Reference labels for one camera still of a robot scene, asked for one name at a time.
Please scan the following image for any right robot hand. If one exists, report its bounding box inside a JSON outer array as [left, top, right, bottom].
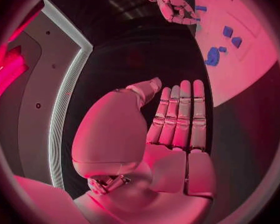
[[155, 0, 202, 25]]

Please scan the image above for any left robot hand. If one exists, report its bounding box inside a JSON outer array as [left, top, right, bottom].
[[71, 77, 217, 224]]

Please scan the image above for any white task board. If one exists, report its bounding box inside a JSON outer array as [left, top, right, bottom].
[[193, 0, 279, 109]]

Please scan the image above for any blue block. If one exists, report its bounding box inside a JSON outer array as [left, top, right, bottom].
[[231, 36, 244, 49], [223, 25, 235, 38]]

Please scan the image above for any blue gear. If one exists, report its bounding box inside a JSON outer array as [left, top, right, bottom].
[[203, 47, 222, 67]]

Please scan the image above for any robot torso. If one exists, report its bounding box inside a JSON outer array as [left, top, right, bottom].
[[0, 0, 94, 190]]

